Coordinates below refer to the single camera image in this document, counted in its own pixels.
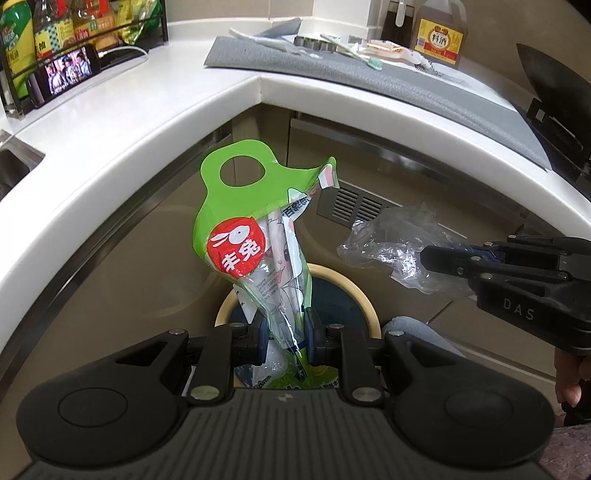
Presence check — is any clear plastic bag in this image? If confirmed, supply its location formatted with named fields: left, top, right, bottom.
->
left=338, top=203, right=473, bottom=298

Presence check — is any green snack wrapper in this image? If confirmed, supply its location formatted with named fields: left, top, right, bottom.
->
left=192, top=139, right=339, bottom=389

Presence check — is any orange snack wrapper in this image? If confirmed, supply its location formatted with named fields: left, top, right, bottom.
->
left=362, top=40, right=431, bottom=68

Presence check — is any cream trash bin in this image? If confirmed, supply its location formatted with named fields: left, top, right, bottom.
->
left=214, top=263, right=383, bottom=342

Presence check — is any person's right hand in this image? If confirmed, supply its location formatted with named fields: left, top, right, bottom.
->
left=554, top=348, right=591, bottom=407

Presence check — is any blue bin liner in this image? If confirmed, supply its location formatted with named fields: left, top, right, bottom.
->
left=214, top=274, right=380, bottom=338

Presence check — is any cabinet vent grille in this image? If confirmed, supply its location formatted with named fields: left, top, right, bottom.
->
left=317, top=182, right=401, bottom=228

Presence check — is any black wok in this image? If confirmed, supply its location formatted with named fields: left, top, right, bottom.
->
left=517, top=43, right=590, bottom=142

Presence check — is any grey counter mat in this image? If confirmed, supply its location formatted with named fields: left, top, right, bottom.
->
left=204, top=34, right=551, bottom=170

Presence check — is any printed paper sheet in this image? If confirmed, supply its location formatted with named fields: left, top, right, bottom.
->
left=415, top=58, right=465, bottom=85

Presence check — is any green toothbrush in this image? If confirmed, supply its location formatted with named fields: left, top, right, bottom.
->
left=321, top=34, right=383, bottom=71

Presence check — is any large cooking wine jug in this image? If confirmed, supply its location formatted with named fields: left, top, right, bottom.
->
left=411, top=0, right=468, bottom=69

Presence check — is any dark soy sauce dispenser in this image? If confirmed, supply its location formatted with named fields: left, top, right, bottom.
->
left=381, top=0, right=415, bottom=47

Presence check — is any metal cookie cutter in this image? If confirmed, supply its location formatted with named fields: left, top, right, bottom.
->
left=294, top=36, right=337, bottom=52

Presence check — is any steel sink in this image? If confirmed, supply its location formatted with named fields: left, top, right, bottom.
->
left=0, top=130, right=45, bottom=200

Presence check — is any black smartphone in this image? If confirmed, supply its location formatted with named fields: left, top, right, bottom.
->
left=26, top=45, right=101, bottom=108

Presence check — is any yellow green snack bag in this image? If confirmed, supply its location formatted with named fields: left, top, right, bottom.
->
left=116, top=0, right=162, bottom=45

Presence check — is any amber red-label oil bottle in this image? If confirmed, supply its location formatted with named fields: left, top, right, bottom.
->
left=70, top=0, right=119, bottom=51

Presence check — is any green yellow-cap bottle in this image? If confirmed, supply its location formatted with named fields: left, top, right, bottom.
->
left=1, top=0, right=36, bottom=99

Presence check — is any white charging cable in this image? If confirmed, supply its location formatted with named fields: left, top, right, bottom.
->
left=96, top=44, right=150, bottom=68

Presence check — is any black wire spice rack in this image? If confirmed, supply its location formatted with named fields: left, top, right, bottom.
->
left=1, top=1, right=168, bottom=118

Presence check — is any red-handle oil bottle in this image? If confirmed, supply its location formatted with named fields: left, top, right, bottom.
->
left=33, top=0, right=75, bottom=60

